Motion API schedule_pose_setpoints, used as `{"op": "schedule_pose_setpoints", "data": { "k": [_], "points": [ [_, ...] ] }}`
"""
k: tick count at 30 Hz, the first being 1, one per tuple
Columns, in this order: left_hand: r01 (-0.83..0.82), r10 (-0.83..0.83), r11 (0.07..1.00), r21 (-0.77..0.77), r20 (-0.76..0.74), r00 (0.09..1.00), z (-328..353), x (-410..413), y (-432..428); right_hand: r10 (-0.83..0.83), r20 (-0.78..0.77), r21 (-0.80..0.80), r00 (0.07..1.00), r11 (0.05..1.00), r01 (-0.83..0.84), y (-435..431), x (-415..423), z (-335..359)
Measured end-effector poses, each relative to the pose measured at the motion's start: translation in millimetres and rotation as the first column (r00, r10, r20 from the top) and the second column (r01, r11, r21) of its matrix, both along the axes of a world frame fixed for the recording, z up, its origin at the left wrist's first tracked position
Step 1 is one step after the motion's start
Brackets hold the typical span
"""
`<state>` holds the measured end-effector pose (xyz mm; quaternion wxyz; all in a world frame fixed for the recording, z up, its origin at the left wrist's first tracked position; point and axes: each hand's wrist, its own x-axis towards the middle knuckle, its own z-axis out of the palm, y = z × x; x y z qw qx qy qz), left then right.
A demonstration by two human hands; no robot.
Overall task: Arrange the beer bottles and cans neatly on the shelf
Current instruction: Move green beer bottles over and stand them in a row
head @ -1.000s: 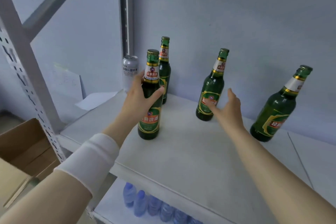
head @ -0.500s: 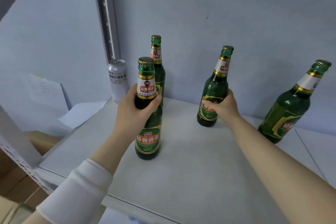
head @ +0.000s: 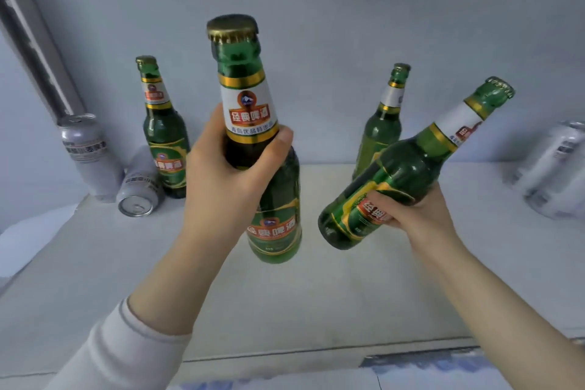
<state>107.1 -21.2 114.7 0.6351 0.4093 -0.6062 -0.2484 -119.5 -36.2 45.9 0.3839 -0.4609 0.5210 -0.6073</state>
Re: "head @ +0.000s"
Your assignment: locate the person's left hand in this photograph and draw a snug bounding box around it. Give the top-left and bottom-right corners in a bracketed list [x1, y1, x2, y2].
[180, 104, 295, 252]

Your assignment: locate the person's right hand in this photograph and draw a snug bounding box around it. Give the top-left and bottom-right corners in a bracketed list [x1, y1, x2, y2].
[365, 182, 463, 263]

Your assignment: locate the green glass beer bottle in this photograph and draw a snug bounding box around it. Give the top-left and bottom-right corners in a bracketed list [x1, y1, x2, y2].
[352, 63, 411, 180]
[317, 76, 516, 251]
[206, 13, 302, 265]
[135, 55, 191, 199]

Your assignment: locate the silver beer can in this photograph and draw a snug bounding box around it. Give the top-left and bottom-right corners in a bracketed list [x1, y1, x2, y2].
[505, 119, 585, 196]
[525, 161, 585, 221]
[57, 113, 125, 203]
[116, 145, 165, 218]

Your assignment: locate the white metal shelf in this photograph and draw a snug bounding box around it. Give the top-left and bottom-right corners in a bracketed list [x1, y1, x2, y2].
[0, 161, 585, 390]

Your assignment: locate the person's right forearm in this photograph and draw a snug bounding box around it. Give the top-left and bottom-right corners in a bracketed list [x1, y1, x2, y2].
[409, 238, 585, 390]

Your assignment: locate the white wrist sleeve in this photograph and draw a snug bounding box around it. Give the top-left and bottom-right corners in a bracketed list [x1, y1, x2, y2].
[45, 297, 193, 390]

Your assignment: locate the white paper sheet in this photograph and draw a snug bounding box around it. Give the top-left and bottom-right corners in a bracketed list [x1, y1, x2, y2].
[0, 204, 79, 278]

